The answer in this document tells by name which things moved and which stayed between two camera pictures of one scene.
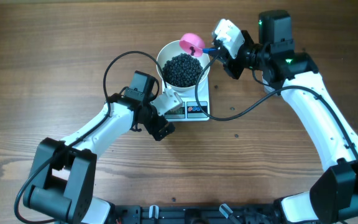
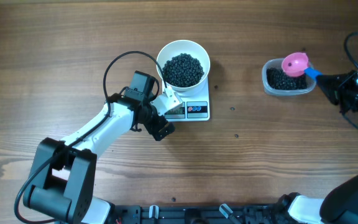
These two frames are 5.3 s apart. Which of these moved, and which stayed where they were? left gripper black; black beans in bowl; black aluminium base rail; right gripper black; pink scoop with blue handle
Moved: right gripper black; pink scoop with blue handle
Stayed: left gripper black; black aluminium base rail; black beans in bowl
